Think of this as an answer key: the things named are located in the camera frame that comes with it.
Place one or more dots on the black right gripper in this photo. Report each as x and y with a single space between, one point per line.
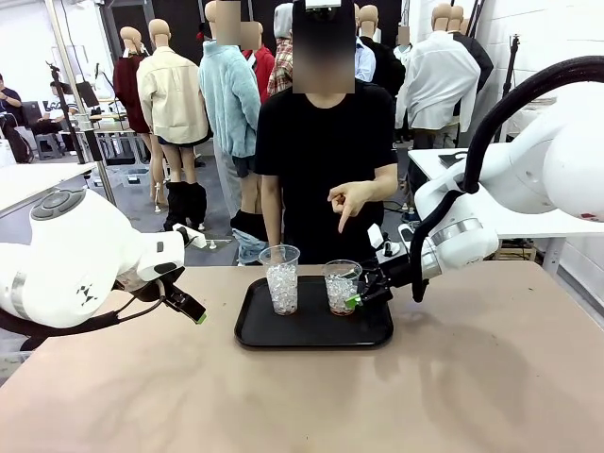
398 273

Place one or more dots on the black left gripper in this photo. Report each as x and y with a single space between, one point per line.
148 285

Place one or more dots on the clear cup with red drink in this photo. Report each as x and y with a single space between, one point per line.
340 292

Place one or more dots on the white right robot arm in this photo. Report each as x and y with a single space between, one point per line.
524 174

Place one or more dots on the person's left forearm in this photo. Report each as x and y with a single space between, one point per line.
387 181

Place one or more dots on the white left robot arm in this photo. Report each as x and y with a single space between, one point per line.
71 264

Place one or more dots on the clear plastic cup with ice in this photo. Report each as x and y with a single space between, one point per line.
282 288

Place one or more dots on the person's left hand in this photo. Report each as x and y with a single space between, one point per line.
356 196

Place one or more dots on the large black serving tray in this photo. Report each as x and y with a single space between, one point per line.
311 330

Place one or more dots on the person in black T-shirt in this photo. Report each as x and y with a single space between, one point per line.
325 156

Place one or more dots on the white table with grey legs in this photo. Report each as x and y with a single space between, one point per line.
38 181

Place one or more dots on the mannequin in cream jacket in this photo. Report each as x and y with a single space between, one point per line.
172 99

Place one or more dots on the grey plastic stool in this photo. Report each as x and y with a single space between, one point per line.
49 146

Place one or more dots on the mannequin in light blue fleece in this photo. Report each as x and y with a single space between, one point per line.
229 99

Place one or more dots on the mannequin in white shirt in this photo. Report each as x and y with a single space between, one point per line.
439 80

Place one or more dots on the mannequin in black jacket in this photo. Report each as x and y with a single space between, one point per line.
388 66

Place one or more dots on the black tripod with grip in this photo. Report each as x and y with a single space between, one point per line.
71 118

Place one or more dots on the mannequin in light blue shirt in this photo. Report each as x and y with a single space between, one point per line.
364 61

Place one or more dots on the mannequin in dark red top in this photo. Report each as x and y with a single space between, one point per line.
129 85

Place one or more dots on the mannequin in plaid shirt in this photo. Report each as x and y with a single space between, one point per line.
282 71

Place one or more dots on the black tablet on stand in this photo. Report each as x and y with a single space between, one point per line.
87 94

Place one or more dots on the seated person in white shirt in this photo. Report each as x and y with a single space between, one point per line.
56 111

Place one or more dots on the black bag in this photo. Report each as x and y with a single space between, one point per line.
16 141

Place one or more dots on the mannequin in red jacket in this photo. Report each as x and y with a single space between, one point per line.
263 66

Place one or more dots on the mannequin in black shirt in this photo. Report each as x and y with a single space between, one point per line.
482 56

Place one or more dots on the tall black light stand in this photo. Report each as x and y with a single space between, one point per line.
511 71

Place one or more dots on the seated person in dark shirt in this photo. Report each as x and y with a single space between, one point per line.
9 101

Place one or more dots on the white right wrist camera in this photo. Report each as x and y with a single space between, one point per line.
374 236

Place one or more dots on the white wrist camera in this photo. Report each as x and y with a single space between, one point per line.
374 236
191 238

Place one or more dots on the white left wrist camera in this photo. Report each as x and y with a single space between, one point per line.
191 238

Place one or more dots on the silver metal frame post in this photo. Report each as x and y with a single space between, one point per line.
79 94

